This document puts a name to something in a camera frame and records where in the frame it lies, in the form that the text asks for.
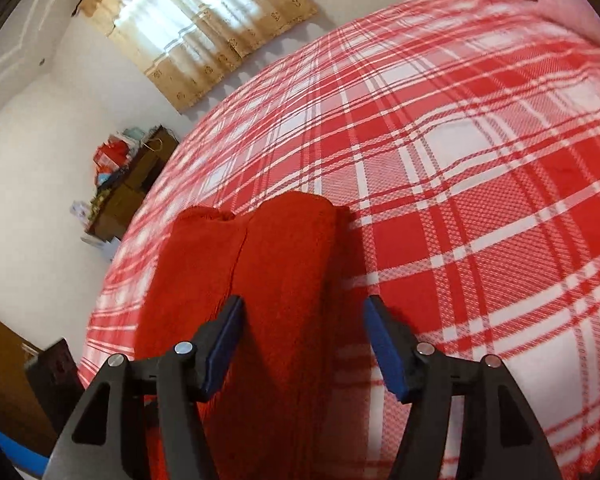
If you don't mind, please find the beige patterned window curtain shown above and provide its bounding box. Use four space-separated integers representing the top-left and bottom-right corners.
75 0 320 113

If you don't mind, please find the red knitted sweater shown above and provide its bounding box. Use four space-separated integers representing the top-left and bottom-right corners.
132 192 353 480

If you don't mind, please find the brown wooden cabinet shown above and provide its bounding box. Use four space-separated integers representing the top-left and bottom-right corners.
0 305 56 456

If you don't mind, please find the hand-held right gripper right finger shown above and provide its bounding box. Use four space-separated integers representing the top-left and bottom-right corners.
362 295 566 480

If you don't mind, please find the dark box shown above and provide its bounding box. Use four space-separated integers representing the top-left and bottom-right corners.
27 338 86 436

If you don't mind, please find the red plaid bed sheet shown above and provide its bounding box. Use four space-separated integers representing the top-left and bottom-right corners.
77 0 600 480

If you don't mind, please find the brown wooden desk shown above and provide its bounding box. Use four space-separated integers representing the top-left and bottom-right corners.
85 126 181 241

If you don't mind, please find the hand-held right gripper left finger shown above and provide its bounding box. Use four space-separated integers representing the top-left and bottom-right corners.
42 295 246 480

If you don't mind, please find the red gift bag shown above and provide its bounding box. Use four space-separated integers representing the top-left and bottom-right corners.
94 140 131 171

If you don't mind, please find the blue rounded object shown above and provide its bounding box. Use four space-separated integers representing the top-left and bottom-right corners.
0 422 51 473

